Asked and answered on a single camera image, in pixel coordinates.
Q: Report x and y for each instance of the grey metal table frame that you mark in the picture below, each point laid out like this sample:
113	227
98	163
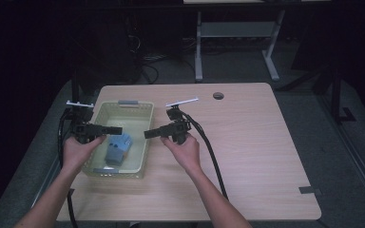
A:
234	29

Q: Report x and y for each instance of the blue glove with dark dots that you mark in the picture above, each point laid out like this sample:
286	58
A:
115	153

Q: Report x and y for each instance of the person's right hand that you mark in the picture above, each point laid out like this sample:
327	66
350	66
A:
187	155

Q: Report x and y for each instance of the aluminium floor rail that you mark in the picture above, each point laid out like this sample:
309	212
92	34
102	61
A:
355	158
46	183

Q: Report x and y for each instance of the black metal stand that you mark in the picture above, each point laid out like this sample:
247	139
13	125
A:
337	95
75	88

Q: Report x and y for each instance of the person's left hand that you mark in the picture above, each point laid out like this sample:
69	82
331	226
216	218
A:
76	153

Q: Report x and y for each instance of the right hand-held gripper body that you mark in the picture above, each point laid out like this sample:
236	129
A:
179	128

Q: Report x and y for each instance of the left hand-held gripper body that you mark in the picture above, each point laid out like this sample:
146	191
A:
82	128

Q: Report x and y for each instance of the pale yellow plastic basket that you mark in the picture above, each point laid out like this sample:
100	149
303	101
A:
136	155

